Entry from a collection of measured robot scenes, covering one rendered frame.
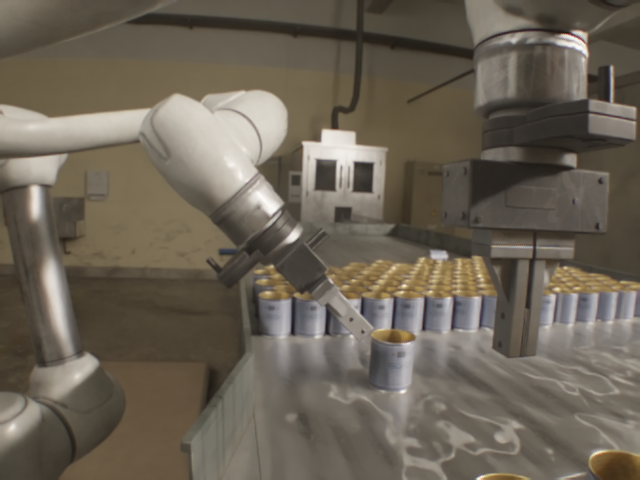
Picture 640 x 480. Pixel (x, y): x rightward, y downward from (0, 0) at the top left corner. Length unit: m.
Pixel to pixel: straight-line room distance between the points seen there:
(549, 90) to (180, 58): 6.87
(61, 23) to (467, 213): 0.29
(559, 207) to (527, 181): 0.04
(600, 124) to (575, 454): 0.41
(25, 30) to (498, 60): 0.31
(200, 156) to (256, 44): 6.62
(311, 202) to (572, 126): 5.15
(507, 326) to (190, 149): 0.39
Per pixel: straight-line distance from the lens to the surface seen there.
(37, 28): 0.29
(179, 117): 0.56
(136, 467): 2.20
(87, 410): 1.01
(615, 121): 0.31
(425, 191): 7.02
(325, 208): 5.43
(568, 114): 0.30
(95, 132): 0.76
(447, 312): 0.96
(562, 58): 0.36
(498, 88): 0.35
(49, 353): 1.02
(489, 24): 0.37
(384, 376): 0.66
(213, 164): 0.54
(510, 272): 0.36
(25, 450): 0.90
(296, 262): 0.54
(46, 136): 0.77
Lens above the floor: 1.36
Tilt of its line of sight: 6 degrees down
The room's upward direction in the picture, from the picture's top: 3 degrees clockwise
